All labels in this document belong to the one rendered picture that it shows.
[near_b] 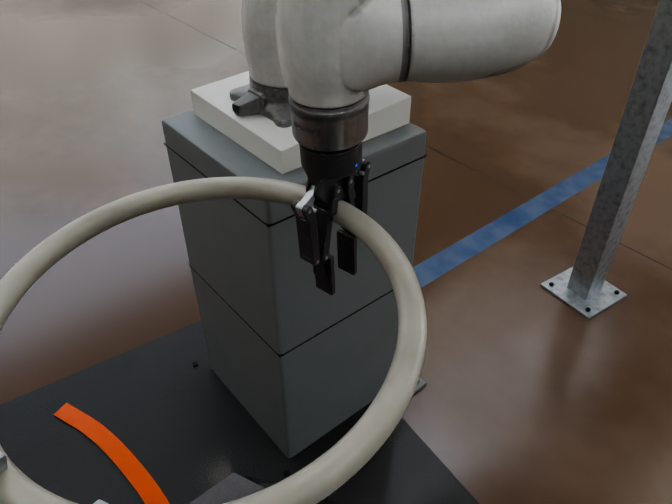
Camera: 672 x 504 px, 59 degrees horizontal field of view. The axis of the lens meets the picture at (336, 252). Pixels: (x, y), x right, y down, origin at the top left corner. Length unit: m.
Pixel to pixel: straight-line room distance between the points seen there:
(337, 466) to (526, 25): 0.45
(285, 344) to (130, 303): 0.92
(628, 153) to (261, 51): 1.12
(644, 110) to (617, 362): 0.73
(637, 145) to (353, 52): 1.32
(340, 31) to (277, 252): 0.58
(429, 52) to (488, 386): 1.30
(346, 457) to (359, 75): 0.37
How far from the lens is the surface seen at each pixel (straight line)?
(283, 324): 1.22
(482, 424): 1.70
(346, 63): 0.61
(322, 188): 0.71
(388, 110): 1.20
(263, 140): 1.09
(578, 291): 2.14
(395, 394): 0.56
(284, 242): 1.09
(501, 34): 0.64
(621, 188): 1.90
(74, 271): 2.29
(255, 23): 1.11
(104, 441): 1.71
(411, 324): 0.61
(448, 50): 0.63
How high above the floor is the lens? 1.35
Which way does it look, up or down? 38 degrees down
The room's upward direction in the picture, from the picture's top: straight up
